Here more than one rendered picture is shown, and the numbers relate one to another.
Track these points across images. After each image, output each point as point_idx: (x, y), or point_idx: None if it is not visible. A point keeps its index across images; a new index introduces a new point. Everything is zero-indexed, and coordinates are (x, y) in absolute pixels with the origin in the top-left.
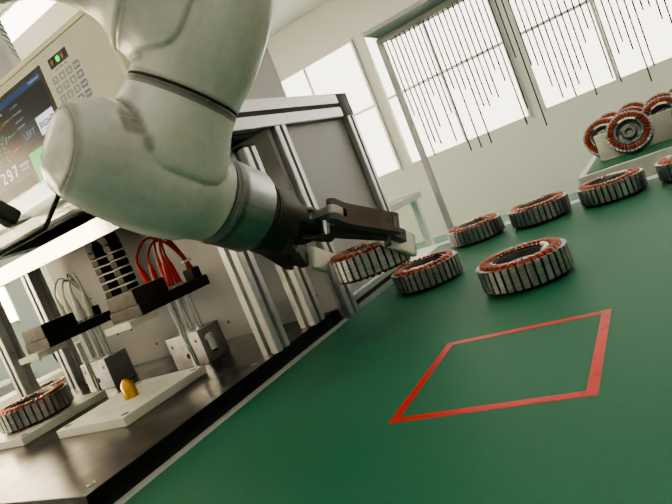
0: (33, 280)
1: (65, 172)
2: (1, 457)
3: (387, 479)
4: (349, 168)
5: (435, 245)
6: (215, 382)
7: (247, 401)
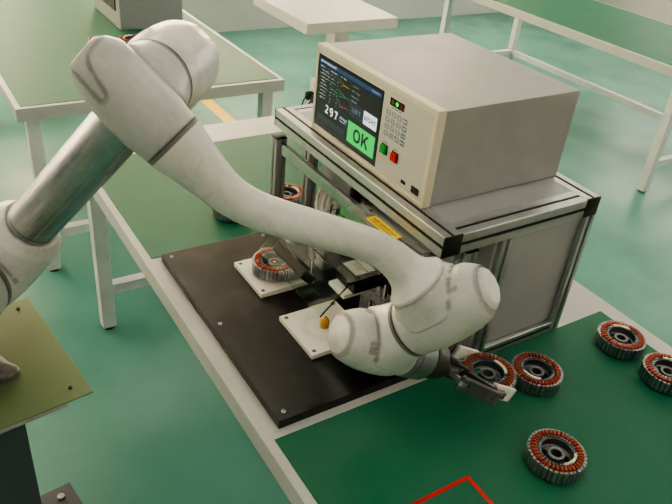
0: None
1: (335, 353)
2: (247, 298)
3: None
4: (555, 255)
5: (602, 304)
6: None
7: (371, 399)
